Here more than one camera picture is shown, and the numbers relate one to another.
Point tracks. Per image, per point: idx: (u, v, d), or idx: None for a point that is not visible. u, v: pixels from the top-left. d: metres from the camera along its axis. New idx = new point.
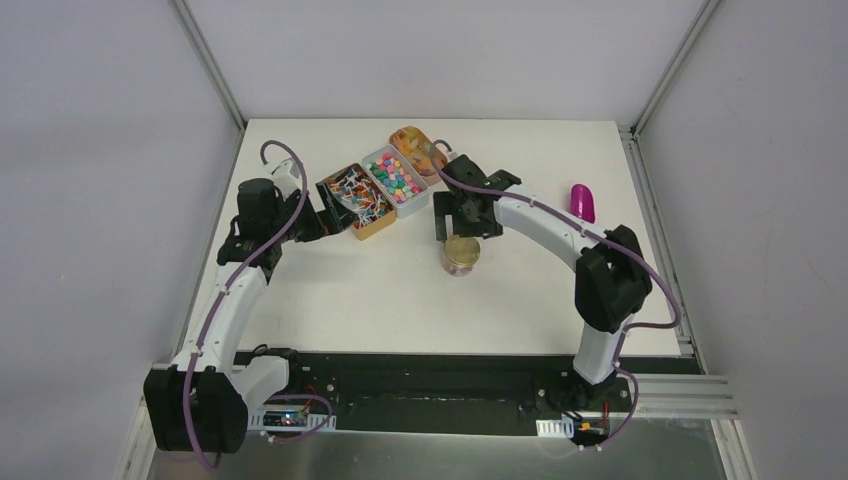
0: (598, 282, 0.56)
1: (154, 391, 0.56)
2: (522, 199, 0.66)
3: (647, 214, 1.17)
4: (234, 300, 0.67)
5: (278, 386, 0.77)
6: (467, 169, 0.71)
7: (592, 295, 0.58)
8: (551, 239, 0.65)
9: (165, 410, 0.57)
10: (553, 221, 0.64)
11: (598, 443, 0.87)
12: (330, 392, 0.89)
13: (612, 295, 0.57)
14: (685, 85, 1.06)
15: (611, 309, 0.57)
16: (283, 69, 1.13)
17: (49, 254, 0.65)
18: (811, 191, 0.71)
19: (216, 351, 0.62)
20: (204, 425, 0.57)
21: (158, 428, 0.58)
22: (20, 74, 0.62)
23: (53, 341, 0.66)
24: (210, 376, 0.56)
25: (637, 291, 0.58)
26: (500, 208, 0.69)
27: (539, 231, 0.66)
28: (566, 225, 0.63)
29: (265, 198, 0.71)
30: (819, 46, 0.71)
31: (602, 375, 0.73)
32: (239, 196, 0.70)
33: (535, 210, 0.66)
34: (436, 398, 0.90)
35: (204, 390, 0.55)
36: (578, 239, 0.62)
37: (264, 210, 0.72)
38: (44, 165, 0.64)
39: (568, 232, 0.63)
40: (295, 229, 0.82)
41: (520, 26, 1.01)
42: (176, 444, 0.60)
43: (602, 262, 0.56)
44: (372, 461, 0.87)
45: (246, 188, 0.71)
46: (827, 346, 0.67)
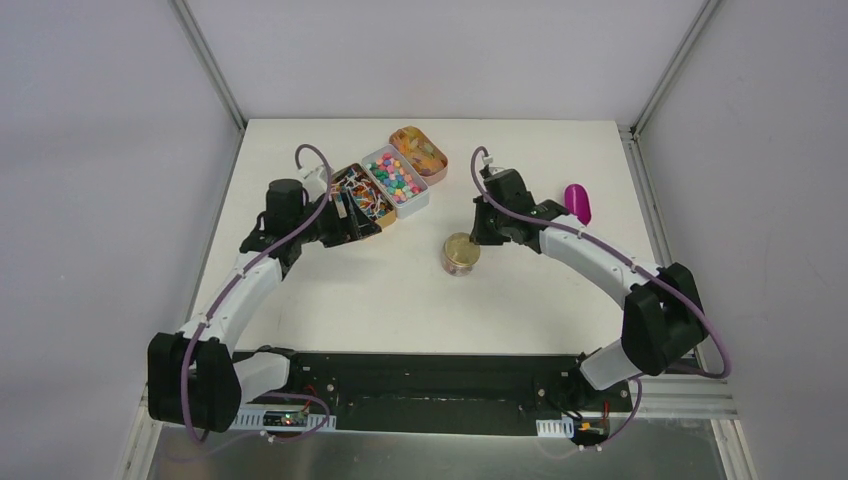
0: (648, 320, 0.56)
1: (157, 350, 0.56)
2: (569, 230, 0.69)
3: (647, 214, 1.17)
4: (246, 285, 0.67)
5: (273, 381, 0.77)
6: (516, 191, 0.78)
7: (639, 333, 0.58)
8: (597, 271, 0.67)
9: (163, 373, 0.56)
10: (605, 255, 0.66)
11: (597, 443, 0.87)
12: (330, 392, 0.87)
13: (662, 336, 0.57)
14: (685, 85, 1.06)
15: (662, 349, 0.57)
16: (283, 69, 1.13)
17: (49, 253, 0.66)
18: (810, 191, 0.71)
19: (223, 325, 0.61)
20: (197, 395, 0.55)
21: (152, 393, 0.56)
22: (20, 73, 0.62)
23: (53, 341, 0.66)
24: (211, 346, 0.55)
25: (691, 334, 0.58)
26: (547, 236, 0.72)
27: (585, 262, 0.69)
28: (615, 260, 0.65)
29: (294, 198, 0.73)
30: (818, 46, 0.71)
31: (607, 385, 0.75)
32: (268, 195, 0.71)
33: (583, 242, 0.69)
34: (436, 399, 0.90)
35: (204, 355, 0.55)
36: (627, 275, 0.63)
37: (291, 210, 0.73)
38: (43, 165, 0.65)
39: (616, 266, 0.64)
40: (317, 231, 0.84)
41: (519, 27, 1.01)
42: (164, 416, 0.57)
43: (654, 301, 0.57)
44: (372, 461, 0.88)
45: (275, 187, 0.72)
46: (826, 346, 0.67)
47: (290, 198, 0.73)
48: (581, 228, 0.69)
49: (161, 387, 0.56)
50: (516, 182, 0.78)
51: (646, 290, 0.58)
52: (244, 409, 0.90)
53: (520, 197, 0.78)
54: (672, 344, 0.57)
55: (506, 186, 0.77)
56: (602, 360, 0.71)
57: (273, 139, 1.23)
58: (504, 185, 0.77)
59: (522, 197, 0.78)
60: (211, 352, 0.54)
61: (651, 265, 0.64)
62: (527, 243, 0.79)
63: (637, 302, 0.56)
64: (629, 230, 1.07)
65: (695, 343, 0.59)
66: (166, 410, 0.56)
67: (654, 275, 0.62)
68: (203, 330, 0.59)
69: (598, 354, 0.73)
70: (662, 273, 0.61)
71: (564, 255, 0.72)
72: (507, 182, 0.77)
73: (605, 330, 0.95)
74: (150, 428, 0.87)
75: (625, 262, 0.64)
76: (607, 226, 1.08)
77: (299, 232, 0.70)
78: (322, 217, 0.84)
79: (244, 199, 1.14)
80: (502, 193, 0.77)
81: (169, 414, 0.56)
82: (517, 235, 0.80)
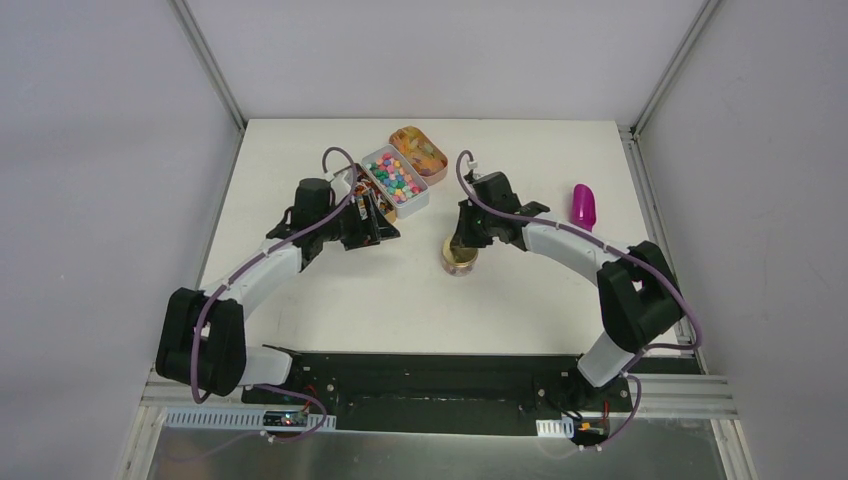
0: (620, 294, 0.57)
1: (177, 303, 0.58)
2: (548, 223, 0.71)
3: (647, 214, 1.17)
4: (269, 263, 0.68)
5: (274, 380, 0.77)
6: (502, 192, 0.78)
7: (615, 310, 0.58)
8: (574, 258, 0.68)
9: (178, 326, 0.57)
10: (578, 240, 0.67)
11: (597, 443, 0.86)
12: (330, 392, 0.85)
13: (637, 311, 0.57)
14: (685, 85, 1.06)
15: (638, 324, 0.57)
16: (283, 70, 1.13)
17: (50, 255, 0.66)
18: (810, 192, 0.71)
19: (242, 292, 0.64)
20: (206, 355, 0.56)
21: (162, 346, 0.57)
22: (19, 73, 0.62)
23: (53, 342, 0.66)
24: (226, 306, 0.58)
25: (670, 310, 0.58)
26: (529, 232, 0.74)
27: (564, 252, 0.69)
28: (588, 243, 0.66)
29: (322, 197, 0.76)
30: (819, 47, 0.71)
31: (605, 381, 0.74)
32: (298, 191, 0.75)
33: (561, 233, 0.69)
34: (436, 398, 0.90)
35: (221, 314, 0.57)
36: (599, 255, 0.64)
37: (317, 207, 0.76)
38: (42, 165, 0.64)
39: (590, 248, 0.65)
40: (339, 231, 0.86)
41: (519, 27, 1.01)
42: (168, 373, 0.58)
43: (625, 275, 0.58)
44: (372, 461, 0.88)
45: (305, 184, 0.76)
46: (826, 347, 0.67)
47: (318, 195, 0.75)
48: (558, 220, 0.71)
49: (173, 341, 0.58)
50: (504, 184, 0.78)
51: (617, 266, 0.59)
52: (244, 409, 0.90)
53: (507, 199, 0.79)
54: (649, 318, 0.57)
55: (494, 187, 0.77)
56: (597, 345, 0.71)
57: (273, 140, 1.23)
58: (492, 188, 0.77)
59: (510, 199, 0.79)
60: (229, 311, 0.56)
61: (623, 245, 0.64)
62: (514, 242, 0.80)
63: (609, 277, 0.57)
64: (629, 231, 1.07)
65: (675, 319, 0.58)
66: (172, 366, 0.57)
67: (625, 252, 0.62)
68: (223, 290, 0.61)
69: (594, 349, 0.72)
70: (631, 251, 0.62)
71: (547, 248, 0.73)
72: (495, 185, 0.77)
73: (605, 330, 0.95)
74: (150, 428, 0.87)
75: (598, 244, 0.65)
76: (608, 227, 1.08)
77: (319, 224, 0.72)
78: (344, 216, 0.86)
79: (243, 199, 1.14)
80: (489, 194, 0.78)
81: (173, 371, 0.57)
82: (504, 235, 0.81)
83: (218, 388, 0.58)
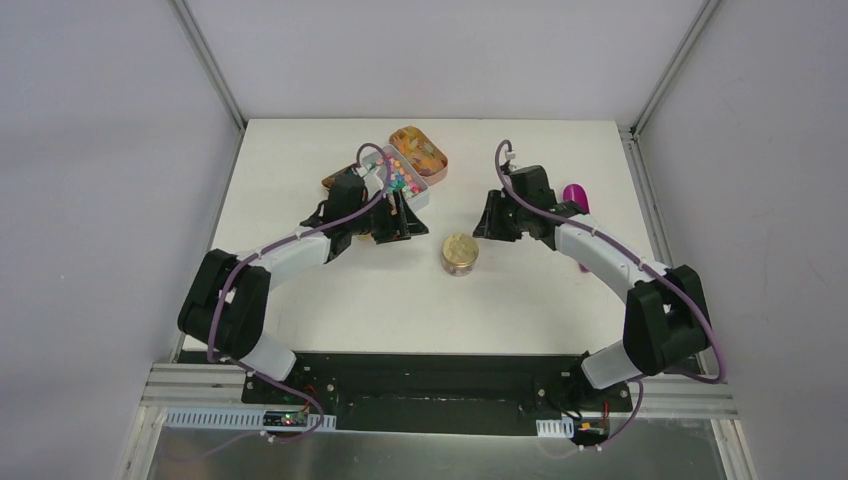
0: (649, 318, 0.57)
1: (212, 262, 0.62)
2: (583, 227, 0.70)
3: (647, 214, 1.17)
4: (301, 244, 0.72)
5: (277, 375, 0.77)
6: (539, 186, 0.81)
7: (639, 330, 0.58)
8: (605, 267, 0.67)
9: (206, 284, 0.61)
10: (611, 250, 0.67)
11: (597, 443, 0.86)
12: (330, 392, 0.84)
13: (663, 336, 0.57)
14: (684, 85, 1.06)
15: (659, 348, 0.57)
16: (283, 70, 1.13)
17: (49, 254, 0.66)
18: (810, 192, 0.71)
19: (271, 262, 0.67)
20: (227, 316, 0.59)
21: (188, 300, 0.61)
22: (18, 72, 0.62)
23: (50, 342, 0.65)
24: (253, 272, 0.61)
25: (694, 338, 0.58)
26: (563, 233, 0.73)
27: (596, 260, 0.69)
28: (623, 256, 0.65)
29: (355, 194, 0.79)
30: (819, 47, 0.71)
31: (607, 385, 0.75)
32: (332, 188, 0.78)
33: (597, 241, 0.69)
34: (436, 399, 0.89)
35: (247, 279, 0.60)
36: (633, 271, 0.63)
37: (349, 204, 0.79)
38: (42, 164, 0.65)
39: (625, 263, 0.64)
40: (369, 226, 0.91)
41: (519, 27, 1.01)
42: (188, 328, 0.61)
43: (657, 299, 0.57)
44: (372, 461, 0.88)
45: (339, 181, 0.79)
46: (826, 346, 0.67)
47: (350, 193, 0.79)
48: (595, 226, 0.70)
49: (199, 297, 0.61)
50: (541, 179, 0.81)
51: (650, 287, 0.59)
52: (244, 409, 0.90)
53: (543, 194, 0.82)
54: (671, 345, 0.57)
55: (531, 181, 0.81)
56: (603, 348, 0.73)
57: (272, 140, 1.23)
58: (529, 180, 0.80)
59: (545, 195, 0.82)
60: (255, 276, 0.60)
61: (659, 265, 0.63)
62: (544, 239, 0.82)
63: (640, 298, 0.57)
64: (629, 231, 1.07)
65: (697, 348, 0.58)
66: (194, 320, 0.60)
67: (660, 273, 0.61)
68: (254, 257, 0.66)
69: (598, 354, 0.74)
70: (669, 274, 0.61)
71: (577, 252, 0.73)
72: (533, 178, 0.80)
73: (607, 329, 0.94)
74: (150, 429, 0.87)
75: (634, 260, 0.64)
76: (608, 227, 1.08)
77: (349, 220, 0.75)
78: (376, 213, 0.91)
79: (244, 199, 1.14)
80: (527, 186, 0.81)
81: (195, 326, 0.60)
82: (535, 231, 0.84)
83: (232, 352, 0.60)
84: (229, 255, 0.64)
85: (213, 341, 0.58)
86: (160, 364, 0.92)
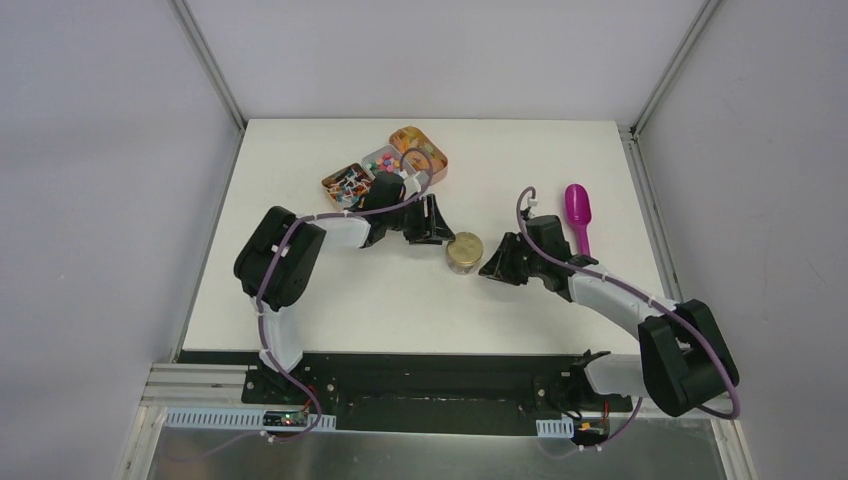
0: (664, 353, 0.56)
1: (273, 218, 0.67)
2: (593, 274, 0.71)
3: (647, 214, 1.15)
4: (349, 223, 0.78)
5: (287, 363, 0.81)
6: (554, 239, 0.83)
7: (657, 367, 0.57)
8: (618, 310, 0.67)
9: (267, 235, 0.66)
10: (622, 294, 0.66)
11: (597, 443, 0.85)
12: (330, 392, 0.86)
13: (681, 373, 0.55)
14: (684, 85, 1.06)
15: (681, 384, 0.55)
16: (282, 68, 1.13)
17: (49, 253, 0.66)
18: (809, 191, 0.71)
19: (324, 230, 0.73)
20: (282, 265, 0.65)
21: (249, 245, 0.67)
22: (19, 74, 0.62)
23: (52, 341, 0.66)
24: (309, 230, 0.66)
25: (715, 373, 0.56)
26: (575, 282, 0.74)
27: (607, 304, 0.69)
28: (633, 295, 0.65)
29: (394, 191, 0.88)
30: (817, 47, 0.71)
31: (605, 390, 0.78)
32: (375, 185, 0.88)
33: (605, 285, 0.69)
34: (436, 399, 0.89)
35: (305, 235, 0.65)
36: (645, 309, 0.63)
37: (388, 200, 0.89)
38: (43, 164, 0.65)
39: (635, 301, 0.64)
40: (401, 222, 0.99)
41: (519, 26, 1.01)
42: (242, 274, 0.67)
43: (669, 332, 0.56)
44: (372, 461, 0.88)
45: (381, 179, 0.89)
46: (827, 344, 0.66)
47: (389, 191, 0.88)
48: (605, 271, 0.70)
49: (257, 245, 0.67)
50: (557, 231, 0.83)
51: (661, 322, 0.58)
52: (244, 409, 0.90)
53: (559, 245, 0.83)
54: (692, 381, 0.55)
55: (546, 233, 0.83)
56: (612, 359, 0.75)
57: (272, 140, 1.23)
58: (545, 233, 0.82)
59: (560, 248, 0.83)
60: (313, 232, 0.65)
61: (668, 301, 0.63)
62: (560, 291, 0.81)
63: (652, 332, 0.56)
64: (630, 232, 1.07)
65: (719, 387, 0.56)
66: (250, 266, 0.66)
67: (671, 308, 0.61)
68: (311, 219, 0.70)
69: (604, 363, 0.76)
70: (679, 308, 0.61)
71: (590, 298, 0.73)
72: (548, 230, 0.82)
73: (610, 331, 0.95)
74: (150, 428, 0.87)
75: (643, 297, 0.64)
76: (608, 227, 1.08)
77: (386, 210, 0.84)
78: (410, 211, 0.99)
79: (243, 200, 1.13)
80: (542, 239, 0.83)
81: (249, 272, 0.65)
82: (550, 284, 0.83)
83: (280, 300, 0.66)
84: (289, 212, 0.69)
85: (264, 287, 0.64)
86: (160, 364, 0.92)
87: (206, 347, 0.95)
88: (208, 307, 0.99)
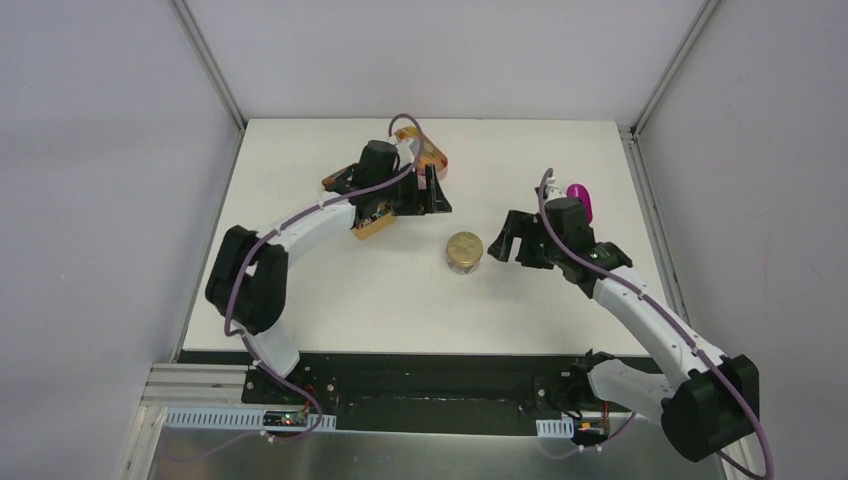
0: (701, 413, 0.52)
1: (232, 241, 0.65)
2: (631, 287, 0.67)
3: (647, 214, 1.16)
4: (325, 215, 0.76)
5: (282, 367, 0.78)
6: (575, 224, 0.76)
7: (686, 420, 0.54)
8: (653, 342, 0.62)
9: (230, 260, 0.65)
10: (663, 326, 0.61)
11: (597, 443, 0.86)
12: (330, 392, 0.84)
13: (713, 432, 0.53)
14: (685, 85, 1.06)
15: (707, 439, 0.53)
16: (282, 67, 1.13)
17: (49, 253, 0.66)
18: (810, 192, 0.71)
19: (291, 238, 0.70)
20: (244, 287, 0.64)
21: (213, 273, 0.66)
22: (19, 73, 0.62)
23: (52, 341, 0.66)
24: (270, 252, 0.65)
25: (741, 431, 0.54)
26: (605, 288, 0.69)
27: (640, 328, 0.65)
28: (676, 335, 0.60)
29: (387, 161, 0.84)
30: (817, 47, 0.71)
31: (606, 396, 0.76)
32: (366, 153, 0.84)
33: (644, 306, 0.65)
34: (436, 399, 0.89)
35: (266, 258, 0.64)
36: (686, 355, 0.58)
37: (381, 170, 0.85)
38: (44, 164, 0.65)
39: (677, 342, 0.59)
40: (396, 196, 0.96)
41: (519, 26, 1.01)
42: (214, 300, 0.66)
43: (712, 395, 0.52)
44: (373, 461, 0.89)
45: (372, 147, 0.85)
46: (827, 344, 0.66)
47: (383, 160, 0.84)
48: (644, 288, 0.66)
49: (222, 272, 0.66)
50: (579, 217, 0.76)
51: (705, 382, 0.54)
52: (243, 409, 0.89)
53: (581, 232, 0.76)
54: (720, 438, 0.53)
55: (568, 219, 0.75)
56: (621, 373, 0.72)
57: (272, 140, 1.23)
58: (566, 219, 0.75)
59: (582, 234, 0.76)
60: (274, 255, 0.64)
61: (714, 351, 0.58)
62: (581, 283, 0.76)
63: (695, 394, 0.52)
64: (630, 232, 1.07)
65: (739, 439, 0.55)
66: (219, 292, 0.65)
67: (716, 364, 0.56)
68: (274, 235, 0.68)
69: (611, 377, 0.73)
70: (724, 364, 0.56)
71: (618, 310, 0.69)
72: (569, 216, 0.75)
73: (609, 332, 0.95)
74: (150, 428, 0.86)
75: (687, 340, 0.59)
76: (608, 227, 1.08)
77: (381, 187, 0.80)
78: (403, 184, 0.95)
79: (243, 200, 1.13)
80: (563, 225, 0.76)
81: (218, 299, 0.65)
82: (571, 275, 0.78)
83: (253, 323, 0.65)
84: (249, 232, 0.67)
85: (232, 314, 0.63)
86: (160, 364, 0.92)
87: (207, 347, 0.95)
88: (208, 307, 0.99)
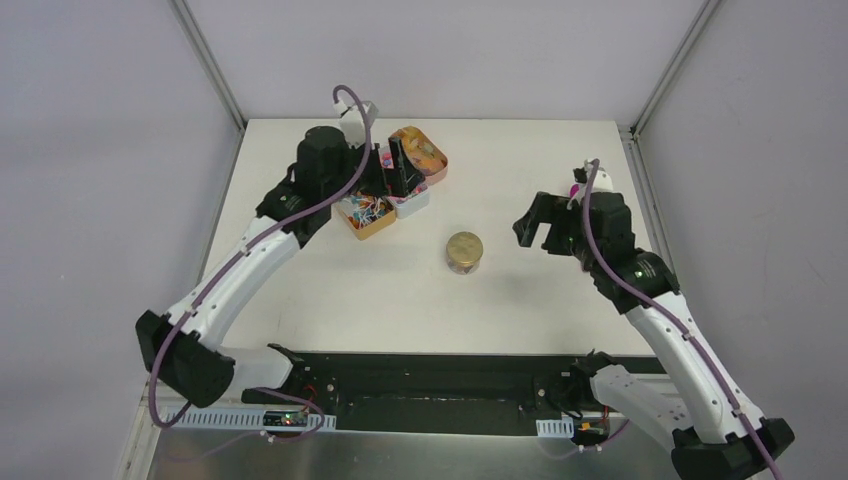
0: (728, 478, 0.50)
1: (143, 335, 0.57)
2: (680, 327, 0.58)
3: (647, 214, 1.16)
4: (249, 263, 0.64)
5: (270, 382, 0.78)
6: (618, 231, 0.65)
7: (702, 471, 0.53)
8: (687, 387, 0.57)
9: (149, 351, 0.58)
10: (705, 378, 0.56)
11: (597, 444, 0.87)
12: (330, 392, 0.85)
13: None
14: (685, 85, 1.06)
15: None
16: (282, 68, 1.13)
17: (49, 253, 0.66)
18: (810, 191, 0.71)
19: (209, 316, 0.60)
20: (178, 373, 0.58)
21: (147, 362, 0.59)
22: (20, 73, 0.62)
23: (53, 340, 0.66)
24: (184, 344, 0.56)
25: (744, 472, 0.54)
26: (645, 316, 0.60)
27: (673, 367, 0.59)
28: (720, 391, 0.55)
29: (328, 156, 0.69)
30: (816, 46, 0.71)
31: (606, 402, 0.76)
32: (301, 150, 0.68)
33: (688, 348, 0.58)
34: (436, 399, 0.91)
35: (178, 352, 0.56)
36: (727, 416, 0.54)
37: (321, 172, 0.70)
38: (44, 163, 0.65)
39: (721, 402, 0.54)
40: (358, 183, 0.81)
41: (519, 26, 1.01)
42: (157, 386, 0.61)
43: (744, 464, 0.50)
44: (372, 461, 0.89)
45: (308, 140, 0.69)
46: (827, 344, 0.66)
47: (321, 156, 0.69)
48: (693, 330, 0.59)
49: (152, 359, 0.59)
50: (622, 221, 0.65)
51: (743, 451, 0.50)
52: (243, 409, 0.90)
53: (623, 238, 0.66)
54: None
55: (610, 222, 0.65)
56: (627, 386, 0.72)
57: (272, 140, 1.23)
58: (608, 223, 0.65)
59: (622, 242, 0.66)
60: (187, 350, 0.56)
61: (752, 410, 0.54)
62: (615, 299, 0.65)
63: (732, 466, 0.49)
64: None
65: None
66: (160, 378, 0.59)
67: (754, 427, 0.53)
68: (187, 318, 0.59)
69: (614, 387, 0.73)
70: (762, 428, 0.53)
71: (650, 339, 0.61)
72: (613, 219, 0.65)
73: (609, 332, 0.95)
74: (150, 428, 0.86)
75: (730, 399, 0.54)
76: None
77: (333, 199, 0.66)
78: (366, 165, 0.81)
79: (243, 200, 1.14)
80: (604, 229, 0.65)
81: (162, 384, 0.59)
82: (604, 288, 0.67)
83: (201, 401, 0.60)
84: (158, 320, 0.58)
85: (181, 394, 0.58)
86: None
87: None
88: None
